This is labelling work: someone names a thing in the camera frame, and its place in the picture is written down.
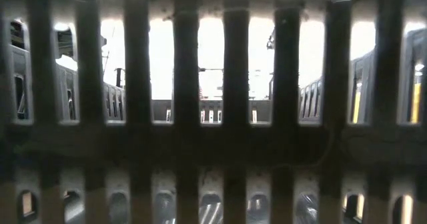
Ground grey slotted plastic basket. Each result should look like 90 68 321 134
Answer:
0 0 427 224

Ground black overhead camera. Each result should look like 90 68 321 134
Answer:
266 29 276 50

